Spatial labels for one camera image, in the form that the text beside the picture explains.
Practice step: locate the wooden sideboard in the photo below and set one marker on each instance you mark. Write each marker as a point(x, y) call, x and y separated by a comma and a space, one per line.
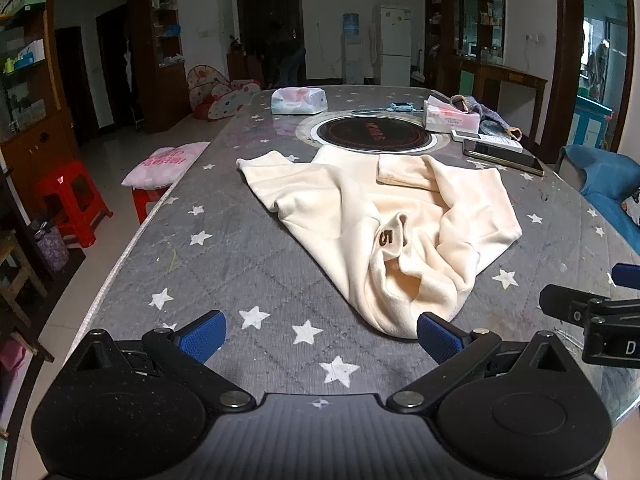
point(505, 85)

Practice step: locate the white water dispenser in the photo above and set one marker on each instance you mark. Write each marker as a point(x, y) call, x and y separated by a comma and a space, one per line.
point(352, 60)

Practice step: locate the white pink tissue pack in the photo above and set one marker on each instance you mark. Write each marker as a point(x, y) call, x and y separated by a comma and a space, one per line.
point(298, 101)

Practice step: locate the red plastic stool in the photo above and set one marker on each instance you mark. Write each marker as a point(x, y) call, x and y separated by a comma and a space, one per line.
point(70, 195)
point(146, 202)

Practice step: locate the dark wooden shelf cabinet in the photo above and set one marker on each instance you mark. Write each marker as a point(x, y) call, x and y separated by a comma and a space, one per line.
point(162, 60)

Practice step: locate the tall wooden bookshelf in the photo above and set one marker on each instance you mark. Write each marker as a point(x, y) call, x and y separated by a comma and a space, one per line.
point(30, 85)

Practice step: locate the blue water bottle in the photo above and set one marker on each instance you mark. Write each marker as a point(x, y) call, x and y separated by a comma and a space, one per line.
point(351, 24)

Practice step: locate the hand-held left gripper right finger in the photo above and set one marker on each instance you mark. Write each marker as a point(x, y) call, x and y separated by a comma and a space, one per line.
point(440, 340)

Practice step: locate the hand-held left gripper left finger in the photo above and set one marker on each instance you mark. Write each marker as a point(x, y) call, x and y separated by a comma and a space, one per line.
point(202, 338)

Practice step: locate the patterned sofa cushion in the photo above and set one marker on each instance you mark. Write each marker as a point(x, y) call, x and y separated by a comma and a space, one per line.
point(632, 207)

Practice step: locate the teal cabinet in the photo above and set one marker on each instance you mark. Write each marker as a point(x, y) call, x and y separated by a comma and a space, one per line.
point(592, 120)

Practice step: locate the grey crumpled cloth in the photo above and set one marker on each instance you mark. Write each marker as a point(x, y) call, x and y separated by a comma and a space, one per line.
point(487, 112)

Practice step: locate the white refrigerator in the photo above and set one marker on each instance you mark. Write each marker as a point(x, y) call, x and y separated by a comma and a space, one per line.
point(391, 42)

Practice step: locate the blue sofa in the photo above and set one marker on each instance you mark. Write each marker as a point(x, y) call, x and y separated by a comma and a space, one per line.
point(597, 175)

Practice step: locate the dark wooden door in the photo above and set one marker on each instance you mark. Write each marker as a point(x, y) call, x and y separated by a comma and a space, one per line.
point(252, 25)

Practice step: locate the cream sweatshirt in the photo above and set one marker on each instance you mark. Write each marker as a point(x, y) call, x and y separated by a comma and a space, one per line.
point(340, 200)

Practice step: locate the white remote control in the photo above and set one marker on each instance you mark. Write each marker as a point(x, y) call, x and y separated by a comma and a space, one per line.
point(487, 141)

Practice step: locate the grey star-print table cover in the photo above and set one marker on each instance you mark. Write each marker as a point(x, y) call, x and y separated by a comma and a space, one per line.
point(225, 260)

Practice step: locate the dark wooden display cabinet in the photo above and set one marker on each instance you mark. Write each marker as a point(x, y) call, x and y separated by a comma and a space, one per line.
point(450, 35)

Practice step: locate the polka dot play tent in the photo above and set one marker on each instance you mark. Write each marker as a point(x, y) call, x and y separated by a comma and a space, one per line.
point(220, 92)

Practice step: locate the round built-in induction cooker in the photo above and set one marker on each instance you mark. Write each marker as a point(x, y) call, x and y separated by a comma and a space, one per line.
point(370, 132)

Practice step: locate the pink white tissue box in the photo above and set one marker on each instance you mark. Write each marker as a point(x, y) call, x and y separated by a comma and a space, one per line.
point(450, 117)

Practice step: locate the black smartphone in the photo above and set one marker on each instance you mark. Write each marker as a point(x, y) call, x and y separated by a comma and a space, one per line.
point(502, 156)

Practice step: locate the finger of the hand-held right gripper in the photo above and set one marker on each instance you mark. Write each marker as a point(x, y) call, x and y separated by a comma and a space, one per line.
point(562, 302)
point(627, 275)

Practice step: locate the pink pillow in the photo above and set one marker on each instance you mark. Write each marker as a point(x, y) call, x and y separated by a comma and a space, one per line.
point(165, 162)

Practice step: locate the floral drinking bottle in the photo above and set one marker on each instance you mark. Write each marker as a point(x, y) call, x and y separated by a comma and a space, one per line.
point(50, 247)

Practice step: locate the wooden stool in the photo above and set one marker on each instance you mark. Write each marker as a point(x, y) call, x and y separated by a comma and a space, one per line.
point(15, 275)

